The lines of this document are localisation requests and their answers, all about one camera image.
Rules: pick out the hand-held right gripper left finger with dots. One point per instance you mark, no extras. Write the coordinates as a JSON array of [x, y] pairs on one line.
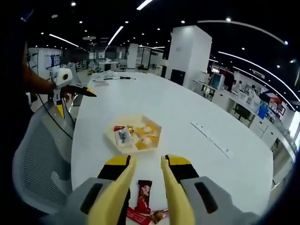
[[77, 206]]

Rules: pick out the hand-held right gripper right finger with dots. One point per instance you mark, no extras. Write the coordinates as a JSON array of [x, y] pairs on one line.
[[218, 192]]

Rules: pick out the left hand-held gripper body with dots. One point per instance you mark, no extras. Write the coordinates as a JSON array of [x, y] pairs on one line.
[[59, 78]]

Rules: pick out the yellow food tongs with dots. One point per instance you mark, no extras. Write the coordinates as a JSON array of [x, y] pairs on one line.
[[110, 201]]

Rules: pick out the small red snack food packet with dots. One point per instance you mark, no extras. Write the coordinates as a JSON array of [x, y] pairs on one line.
[[119, 128]]

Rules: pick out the cream hexagonal container tray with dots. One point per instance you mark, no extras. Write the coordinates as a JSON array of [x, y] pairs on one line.
[[109, 135]]

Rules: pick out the clear dark snack food packet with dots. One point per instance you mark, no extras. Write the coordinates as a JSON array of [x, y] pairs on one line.
[[123, 138]]

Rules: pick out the long red snack food packet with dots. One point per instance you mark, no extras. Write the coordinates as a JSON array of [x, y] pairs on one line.
[[137, 215]]

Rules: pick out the brown purple snack food packet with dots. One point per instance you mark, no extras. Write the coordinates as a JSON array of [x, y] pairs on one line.
[[160, 214]]

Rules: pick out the dark red chocolate food packet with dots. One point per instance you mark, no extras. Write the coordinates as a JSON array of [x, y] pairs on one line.
[[144, 194]]

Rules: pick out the orange white snack food packet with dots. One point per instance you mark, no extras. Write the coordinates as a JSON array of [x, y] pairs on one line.
[[148, 130], [145, 143]]

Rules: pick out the blue container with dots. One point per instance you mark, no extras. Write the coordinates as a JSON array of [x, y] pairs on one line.
[[262, 110]]

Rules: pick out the person's left hand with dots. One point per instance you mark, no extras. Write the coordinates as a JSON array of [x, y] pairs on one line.
[[69, 97]]

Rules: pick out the blue notice board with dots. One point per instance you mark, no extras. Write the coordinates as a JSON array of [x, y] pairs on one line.
[[54, 60]]

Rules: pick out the black screwdriver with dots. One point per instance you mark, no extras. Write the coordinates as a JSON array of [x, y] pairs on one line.
[[127, 78]]

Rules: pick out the grey mesh office chair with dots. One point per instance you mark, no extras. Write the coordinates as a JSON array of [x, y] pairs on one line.
[[35, 152]]

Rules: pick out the long white counter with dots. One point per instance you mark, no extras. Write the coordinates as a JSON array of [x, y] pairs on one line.
[[257, 127]]

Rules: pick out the black office chair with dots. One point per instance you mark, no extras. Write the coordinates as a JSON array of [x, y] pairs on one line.
[[242, 112], [208, 90]]

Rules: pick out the black cabinet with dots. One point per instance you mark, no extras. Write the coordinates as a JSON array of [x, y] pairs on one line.
[[177, 76]]

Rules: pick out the white square pillar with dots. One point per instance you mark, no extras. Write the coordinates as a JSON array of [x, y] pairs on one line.
[[189, 54]]

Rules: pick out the light blue screen appliance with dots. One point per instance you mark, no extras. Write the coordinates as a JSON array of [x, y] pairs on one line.
[[215, 80]]

